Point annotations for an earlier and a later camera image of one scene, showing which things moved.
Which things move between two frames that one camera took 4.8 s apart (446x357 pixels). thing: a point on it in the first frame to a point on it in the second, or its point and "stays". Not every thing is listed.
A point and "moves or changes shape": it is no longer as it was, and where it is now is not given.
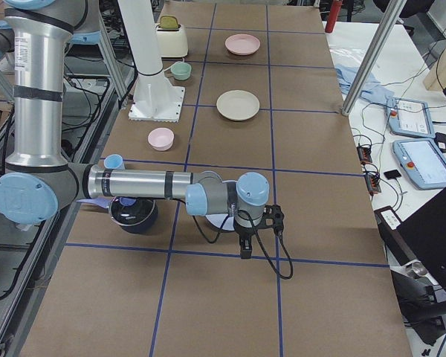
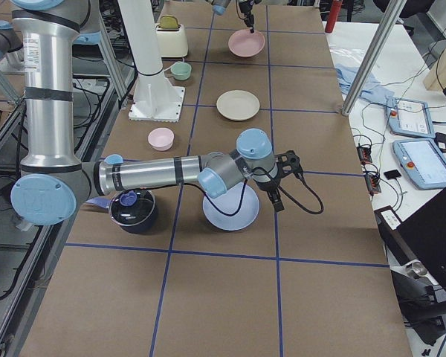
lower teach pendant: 424,164 stays
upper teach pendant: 409,117 stays
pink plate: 242,44 moves or changes shape
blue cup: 114,161 stays
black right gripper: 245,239 to 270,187
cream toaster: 171,37 stays
